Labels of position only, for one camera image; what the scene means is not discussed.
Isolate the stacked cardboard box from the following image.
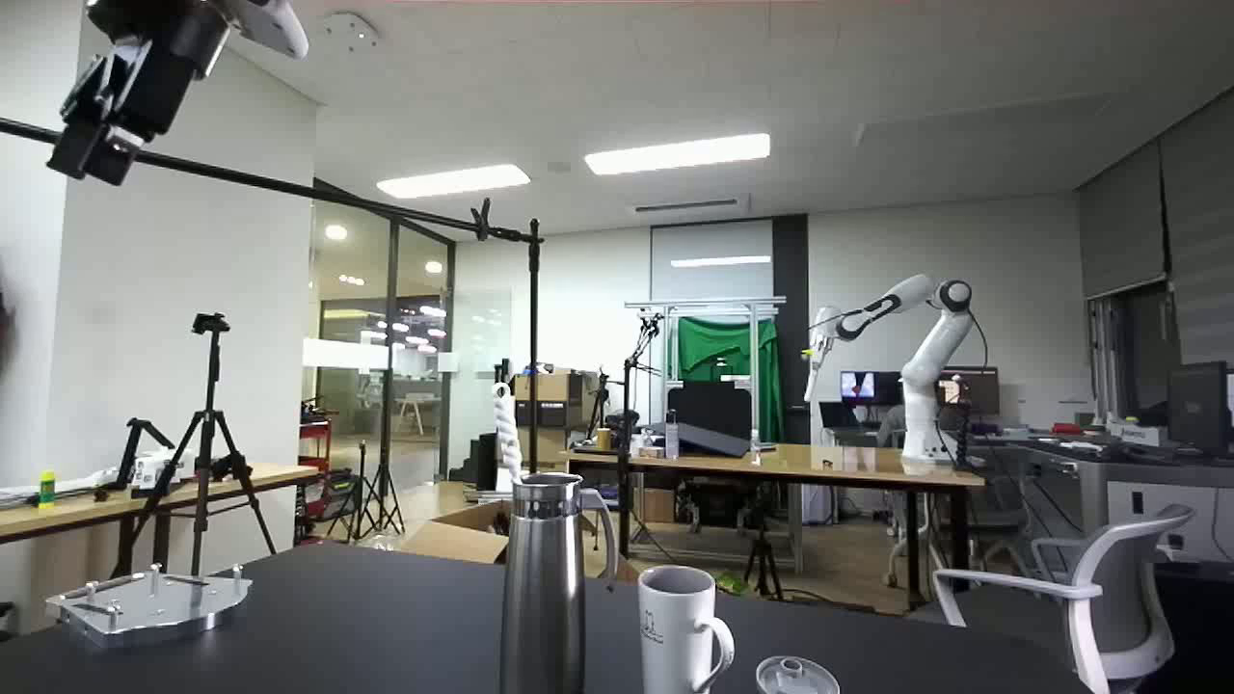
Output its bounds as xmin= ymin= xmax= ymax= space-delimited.
xmin=508 ymin=366 xmax=610 ymax=436

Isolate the black tripod with camera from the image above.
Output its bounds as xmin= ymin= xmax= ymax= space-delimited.
xmin=113 ymin=309 xmax=283 ymax=579

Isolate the wooden table with black legs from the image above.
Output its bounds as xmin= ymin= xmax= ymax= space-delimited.
xmin=562 ymin=441 xmax=991 ymax=615

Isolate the round ceiling smoke detector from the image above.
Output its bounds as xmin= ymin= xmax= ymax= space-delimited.
xmin=317 ymin=10 xmax=387 ymax=55

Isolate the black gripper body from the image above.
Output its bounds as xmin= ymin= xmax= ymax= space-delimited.
xmin=72 ymin=0 xmax=239 ymax=146

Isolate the clear acrylic plate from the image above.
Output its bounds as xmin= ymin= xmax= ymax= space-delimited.
xmin=41 ymin=558 xmax=259 ymax=647

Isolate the black upright stand pole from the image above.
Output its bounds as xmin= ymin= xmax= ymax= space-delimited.
xmin=520 ymin=217 xmax=547 ymax=479

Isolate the silver metal flask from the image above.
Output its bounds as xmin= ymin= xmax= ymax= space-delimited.
xmin=499 ymin=470 xmax=623 ymax=694

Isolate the open cardboard box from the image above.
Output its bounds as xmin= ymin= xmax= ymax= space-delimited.
xmin=396 ymin=499 xmax=517 ymax=571

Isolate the black stand with lamp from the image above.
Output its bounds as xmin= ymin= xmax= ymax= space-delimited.
xmin=612 ymin=305 xmax=667 ymax=564

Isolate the white metal frame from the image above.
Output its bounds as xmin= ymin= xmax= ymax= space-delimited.
xmin=623 ymin=292 xmax=792 ymax=427

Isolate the black boom pole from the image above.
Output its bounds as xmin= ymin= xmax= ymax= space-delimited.
xmin=0 ymin=114 xmax=542 ymax=252

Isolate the rectangular ceiling light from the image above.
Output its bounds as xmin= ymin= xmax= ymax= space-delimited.
xmin=373 ymin=160 xmax=535 ymax=204
xmin=582 ymin=132 xmax=774 ymax=183

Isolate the long wooden bench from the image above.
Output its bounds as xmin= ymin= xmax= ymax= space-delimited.
xmin=0 ymin=461 xmax=328 ymax=547

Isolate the small black tripod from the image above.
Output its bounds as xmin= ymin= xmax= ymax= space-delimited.
xmin=91 ymin=412 xmax=180 ymax=507

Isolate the green cloth backdrop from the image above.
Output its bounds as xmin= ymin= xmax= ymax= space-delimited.
xmin=671 ymin=313 xmax=792 ymax=449

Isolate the black tripod under table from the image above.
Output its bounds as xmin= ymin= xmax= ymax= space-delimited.
xmin=735 ymin=513 xmax=792 ymax=607

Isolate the clear glass lid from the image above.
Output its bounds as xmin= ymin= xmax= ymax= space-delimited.
xmin=753 ymin=653 xmax=843 ymax=694

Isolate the dark computer monitor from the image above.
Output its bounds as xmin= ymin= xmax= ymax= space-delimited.
xmin=937 ymin=363 xmax=1002 ymax=418

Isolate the black monitor on table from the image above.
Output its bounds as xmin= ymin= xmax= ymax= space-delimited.
xmin=664 ymin=382 xmax=754 ymax=449

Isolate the lit computer monitor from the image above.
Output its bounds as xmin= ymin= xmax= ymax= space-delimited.
xmin=835 ymin=366 xmax=907 ymax=408

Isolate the black monitor on counter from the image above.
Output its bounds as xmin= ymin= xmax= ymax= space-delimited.
xmin=1166 ymin=359 xmax=1234 ymax=457

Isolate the white office chair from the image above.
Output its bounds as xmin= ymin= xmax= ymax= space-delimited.
xmin=929 ymin=507 xmax=1197 ymax=694

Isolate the white ceramic mug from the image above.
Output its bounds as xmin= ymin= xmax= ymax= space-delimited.
xmin=632 ymin=558 xmax=740 ymax=694

